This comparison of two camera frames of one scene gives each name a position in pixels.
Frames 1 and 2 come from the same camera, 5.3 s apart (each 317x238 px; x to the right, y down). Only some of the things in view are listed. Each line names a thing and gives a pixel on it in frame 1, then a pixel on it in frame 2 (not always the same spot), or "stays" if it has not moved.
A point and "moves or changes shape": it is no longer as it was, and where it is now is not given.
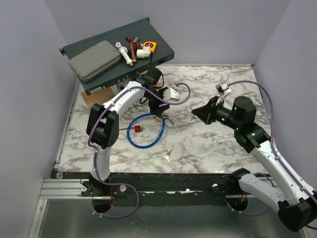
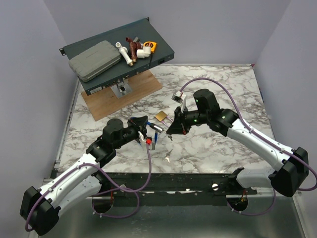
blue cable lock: (164, 125) moves or changes shape
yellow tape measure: (152, 44) stays
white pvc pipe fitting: (124, 51) stays
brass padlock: (161, 119) stays
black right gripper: (206, 113) to (176, 127)
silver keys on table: (167, 155) stays
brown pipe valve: (134, 46) stays
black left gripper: (155, 108) to (141, 124)
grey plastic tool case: (94, 59) stays
